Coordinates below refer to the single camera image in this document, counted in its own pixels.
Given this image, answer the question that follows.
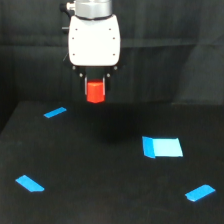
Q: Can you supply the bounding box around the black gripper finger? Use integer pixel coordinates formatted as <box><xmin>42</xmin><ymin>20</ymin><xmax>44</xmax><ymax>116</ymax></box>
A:
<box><xmin>84</xmin><ymin>76</ymin><xmax>88</xmax><ymax>96</ymax></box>
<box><xmin>103</xmin><ymin>76</ymin><xmax>110</xmax><ymax>95</ymax></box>

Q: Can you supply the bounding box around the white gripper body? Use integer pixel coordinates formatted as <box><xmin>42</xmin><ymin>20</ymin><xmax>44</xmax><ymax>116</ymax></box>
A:
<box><xmin>67</xmin><ymin>15</ymin><xmax>121</xmax><ymax>78</ymax></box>

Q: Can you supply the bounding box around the red hexagonal block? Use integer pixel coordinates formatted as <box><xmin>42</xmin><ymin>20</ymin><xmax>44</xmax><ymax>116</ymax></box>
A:
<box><xmin>87</xmin><ymin>80</ymin><xmax>105</xmax><ymax>103</ymax></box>

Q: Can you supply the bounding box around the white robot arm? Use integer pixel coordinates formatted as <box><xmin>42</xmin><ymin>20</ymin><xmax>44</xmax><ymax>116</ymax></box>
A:
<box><xmin>60</xmin><ymin>0</ymin><xmax>121</xmax><ymax>103</ymax></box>

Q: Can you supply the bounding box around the blue tape strip far left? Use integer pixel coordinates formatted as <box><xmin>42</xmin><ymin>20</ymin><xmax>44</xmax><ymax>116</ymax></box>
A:
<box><xmin>43</xmin><ymin>107</ymin><xmax>67</xmax><ymax>118</ymax></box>

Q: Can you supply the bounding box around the blue tape strip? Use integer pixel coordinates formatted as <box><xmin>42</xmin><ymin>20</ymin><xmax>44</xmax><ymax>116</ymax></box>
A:
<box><xmin>185</xmin><ymin>184</ymin><xmax>215</xmax><ymax>202</ymax></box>
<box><xmin>43</xmin><ymin>107</ymin><xmax>67</xmax><ymax>118</ymax></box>
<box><xmin>16</xmin><ymin>175</ymin><xmax>45</xmax><ymax>192</ymax></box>

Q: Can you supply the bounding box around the black backdrop curtain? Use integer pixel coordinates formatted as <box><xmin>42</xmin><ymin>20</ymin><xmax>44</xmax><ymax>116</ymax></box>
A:
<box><xmin>0</xmin><ymin>0</ymin><xmax>224</xmax><ymax>131</ymax></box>

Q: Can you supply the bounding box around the light blue paper square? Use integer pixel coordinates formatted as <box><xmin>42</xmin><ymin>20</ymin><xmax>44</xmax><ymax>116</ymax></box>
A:
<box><xmin>142</xmin><ymin>136</ymin><xmax>183</xmax><ymax>159</ymax></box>

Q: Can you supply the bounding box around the blue tape strip near left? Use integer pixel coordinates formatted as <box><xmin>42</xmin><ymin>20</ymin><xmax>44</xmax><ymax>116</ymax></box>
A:
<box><xmin>16</xmin><ymin>175</ymin><xmax>45</xmax><ymax>192</ymax></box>

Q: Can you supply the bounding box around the blue tape strip near right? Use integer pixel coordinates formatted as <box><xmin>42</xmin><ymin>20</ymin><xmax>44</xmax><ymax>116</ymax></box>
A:
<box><xmin>185</xmin><ymin>184</ymin><xmax>215</xmax><ymax>202</ymax></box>

